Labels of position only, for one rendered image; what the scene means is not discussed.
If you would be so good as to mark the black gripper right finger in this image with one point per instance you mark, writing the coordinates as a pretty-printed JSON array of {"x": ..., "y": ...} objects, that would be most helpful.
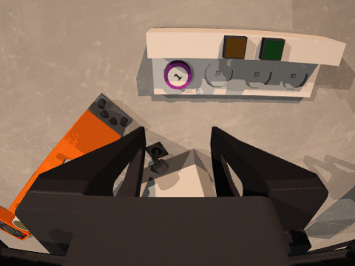
[{"x": 297, "y": 193}]

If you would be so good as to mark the beige key housing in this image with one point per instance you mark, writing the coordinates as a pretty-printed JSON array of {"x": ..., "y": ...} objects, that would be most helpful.
[{"x": 178, "y": 176}]

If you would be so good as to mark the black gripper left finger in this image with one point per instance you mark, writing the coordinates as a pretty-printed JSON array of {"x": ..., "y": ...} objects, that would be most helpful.
[{"x": 95, "y": 173}]

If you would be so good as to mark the black table edge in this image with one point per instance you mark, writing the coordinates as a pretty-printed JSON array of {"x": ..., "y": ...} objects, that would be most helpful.
[{"x": 333, "y": 247}]

